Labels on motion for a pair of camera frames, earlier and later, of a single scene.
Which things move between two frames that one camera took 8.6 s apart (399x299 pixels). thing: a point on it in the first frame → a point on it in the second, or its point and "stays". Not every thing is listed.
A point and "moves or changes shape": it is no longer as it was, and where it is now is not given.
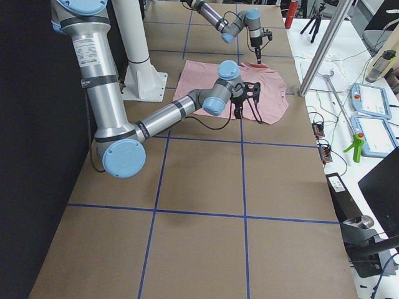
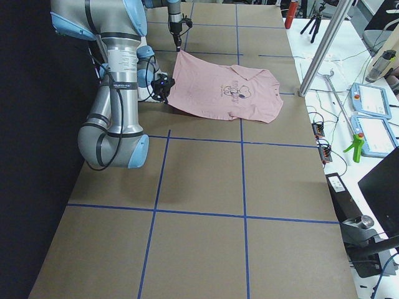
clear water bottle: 380,65 stays
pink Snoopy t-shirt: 272,99 moves or changes shape
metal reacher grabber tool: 357,139 stays
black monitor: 381,186 stays
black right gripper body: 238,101 → 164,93
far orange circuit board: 318,129 stays
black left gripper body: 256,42 → 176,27
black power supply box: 345,207 stays
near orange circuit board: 325,154 stays
